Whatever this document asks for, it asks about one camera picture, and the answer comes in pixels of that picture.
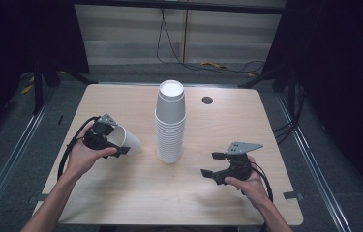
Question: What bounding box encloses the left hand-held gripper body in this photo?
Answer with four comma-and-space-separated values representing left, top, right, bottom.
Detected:
83, 113, 118, 151

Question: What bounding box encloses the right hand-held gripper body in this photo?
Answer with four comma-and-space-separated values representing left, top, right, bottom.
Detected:
226, 141, 264, 180

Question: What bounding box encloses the single white paper cup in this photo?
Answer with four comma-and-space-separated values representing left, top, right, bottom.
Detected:
107, 125, 142, 156

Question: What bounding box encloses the stack of white paper cups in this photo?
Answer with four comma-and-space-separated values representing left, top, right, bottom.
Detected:
154, 79, 187, 164

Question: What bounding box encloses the person's right hand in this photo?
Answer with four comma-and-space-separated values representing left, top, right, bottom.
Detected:
224, 157, 272, 211

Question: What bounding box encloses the person's left hand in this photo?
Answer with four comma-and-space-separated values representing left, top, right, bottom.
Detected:
63, 125, 118, 182

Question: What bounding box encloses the black metal stand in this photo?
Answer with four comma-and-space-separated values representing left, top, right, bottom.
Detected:
237, 64, 300, 111
32, 61, 98, 116

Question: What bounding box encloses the black curtain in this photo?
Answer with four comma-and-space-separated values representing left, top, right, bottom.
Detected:
0, 0, 90, 148
261, 0, 363, 209

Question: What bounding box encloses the dark metal crossbar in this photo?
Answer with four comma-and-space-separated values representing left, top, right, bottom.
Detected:
72, 0, 287, 15

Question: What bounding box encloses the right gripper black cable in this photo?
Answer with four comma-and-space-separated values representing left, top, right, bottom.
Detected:
250, 162, 275, 203

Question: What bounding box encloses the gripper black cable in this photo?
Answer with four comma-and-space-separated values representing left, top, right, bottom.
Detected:
57, 116, 101, 182
250, 162, 275, 203

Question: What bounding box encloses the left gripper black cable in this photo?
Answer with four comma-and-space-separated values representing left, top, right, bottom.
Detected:
57, 116, 101, 182

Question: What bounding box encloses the black floor cable bundle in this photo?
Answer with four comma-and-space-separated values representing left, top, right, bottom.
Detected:
272, 82, 307, 145

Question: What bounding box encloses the metal floor rail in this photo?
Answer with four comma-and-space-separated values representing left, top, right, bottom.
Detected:
0, 86, 58, 224
275, 93, 353, 232

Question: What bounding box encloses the black hanging wall cable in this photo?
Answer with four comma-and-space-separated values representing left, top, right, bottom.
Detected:
155, 8, 266, 75

